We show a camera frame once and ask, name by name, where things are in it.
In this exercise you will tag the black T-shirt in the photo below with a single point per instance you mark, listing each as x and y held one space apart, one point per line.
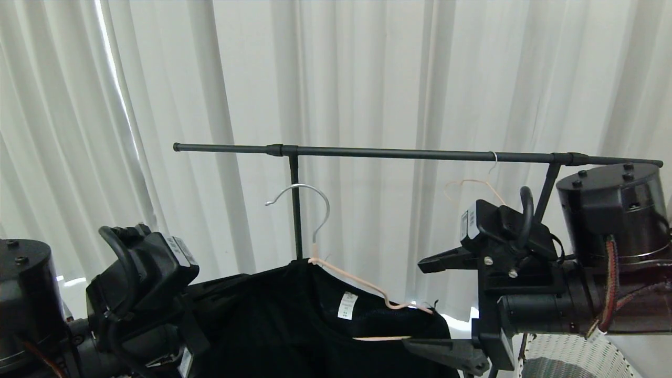
273 325

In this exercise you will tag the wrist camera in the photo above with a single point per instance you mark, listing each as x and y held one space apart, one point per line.
152 268
504 226

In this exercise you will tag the black clothes rack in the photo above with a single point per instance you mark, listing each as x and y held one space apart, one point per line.
420 154

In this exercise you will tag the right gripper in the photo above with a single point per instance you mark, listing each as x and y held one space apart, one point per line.
541 315

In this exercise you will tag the white laundry basket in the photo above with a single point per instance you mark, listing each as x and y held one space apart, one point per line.
567 357

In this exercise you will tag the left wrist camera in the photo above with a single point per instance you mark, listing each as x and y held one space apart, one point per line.
152 268

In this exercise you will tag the pink clothes hanger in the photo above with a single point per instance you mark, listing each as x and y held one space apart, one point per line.
314 249
475 181

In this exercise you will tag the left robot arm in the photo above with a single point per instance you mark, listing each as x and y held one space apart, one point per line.
26 294

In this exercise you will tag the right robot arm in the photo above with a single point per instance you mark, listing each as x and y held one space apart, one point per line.
609 210

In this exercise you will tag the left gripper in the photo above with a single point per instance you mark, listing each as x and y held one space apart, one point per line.
157 346

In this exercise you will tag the white curtain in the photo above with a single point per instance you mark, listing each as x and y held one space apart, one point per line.
367 79

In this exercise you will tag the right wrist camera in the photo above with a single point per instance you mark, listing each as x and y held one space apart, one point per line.
504 226

